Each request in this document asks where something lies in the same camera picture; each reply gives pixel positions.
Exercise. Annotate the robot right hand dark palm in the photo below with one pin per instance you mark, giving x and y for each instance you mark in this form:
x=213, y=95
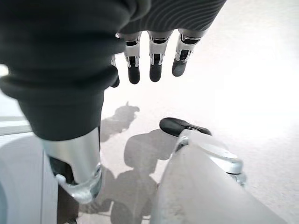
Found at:
x=63, y=58

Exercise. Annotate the black robot foot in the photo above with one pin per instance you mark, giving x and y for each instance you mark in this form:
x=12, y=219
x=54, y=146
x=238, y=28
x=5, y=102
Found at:
x=174, y=126

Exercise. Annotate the silver robot leg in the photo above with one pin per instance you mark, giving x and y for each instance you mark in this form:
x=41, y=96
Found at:
x=201, y=177

